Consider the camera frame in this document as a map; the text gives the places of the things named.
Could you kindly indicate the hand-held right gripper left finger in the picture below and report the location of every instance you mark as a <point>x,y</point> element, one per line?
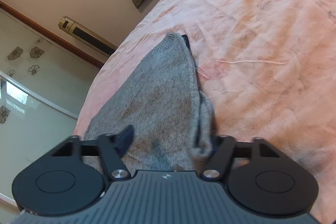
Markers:
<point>127,136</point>

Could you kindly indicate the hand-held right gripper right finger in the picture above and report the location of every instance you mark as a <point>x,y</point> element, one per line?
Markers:
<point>221,154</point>

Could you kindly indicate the grey sweater with navy sleeves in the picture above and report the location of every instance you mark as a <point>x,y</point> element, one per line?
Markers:
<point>157,98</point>

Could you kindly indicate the glass door with flower decals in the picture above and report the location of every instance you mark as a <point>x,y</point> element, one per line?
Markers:
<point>39,108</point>

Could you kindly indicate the gold tower air conditioner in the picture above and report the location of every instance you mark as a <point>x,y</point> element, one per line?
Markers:
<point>86,35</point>

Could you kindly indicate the pink bed sheet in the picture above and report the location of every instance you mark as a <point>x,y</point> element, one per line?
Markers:
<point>262,29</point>

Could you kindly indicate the brown wooden door frame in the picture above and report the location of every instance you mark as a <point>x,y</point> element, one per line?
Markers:
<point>52,35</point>

